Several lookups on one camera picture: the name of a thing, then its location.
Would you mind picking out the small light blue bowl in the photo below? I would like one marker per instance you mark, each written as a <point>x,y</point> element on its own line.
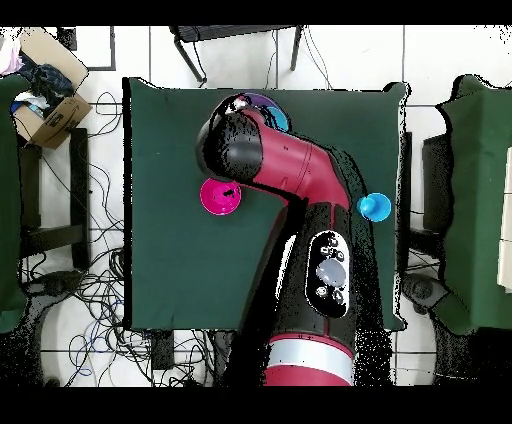
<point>278,118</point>

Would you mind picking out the purple bowl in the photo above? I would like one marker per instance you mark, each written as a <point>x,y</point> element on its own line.
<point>260,100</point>

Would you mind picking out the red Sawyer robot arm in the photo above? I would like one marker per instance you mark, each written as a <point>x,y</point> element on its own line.
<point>304,240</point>

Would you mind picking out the pink bowl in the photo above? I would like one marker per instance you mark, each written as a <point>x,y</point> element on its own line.
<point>218,198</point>

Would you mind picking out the dark green tablecloth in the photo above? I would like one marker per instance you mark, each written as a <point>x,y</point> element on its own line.
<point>176,264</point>

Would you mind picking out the blue cup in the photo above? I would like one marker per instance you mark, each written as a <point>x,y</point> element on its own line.
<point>374,206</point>

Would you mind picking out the black bench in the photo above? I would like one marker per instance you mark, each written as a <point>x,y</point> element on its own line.
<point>78,200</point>

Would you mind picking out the black metal stand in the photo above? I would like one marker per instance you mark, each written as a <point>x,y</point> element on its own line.
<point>232,32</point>

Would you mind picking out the cardboard box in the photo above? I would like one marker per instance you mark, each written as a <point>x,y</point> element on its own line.
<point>60,120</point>

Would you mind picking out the green cloth covered table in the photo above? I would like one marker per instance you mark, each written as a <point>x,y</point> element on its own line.
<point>480,200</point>
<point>8,240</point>

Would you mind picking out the beige board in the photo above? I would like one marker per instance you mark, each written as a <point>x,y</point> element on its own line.
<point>506,240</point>

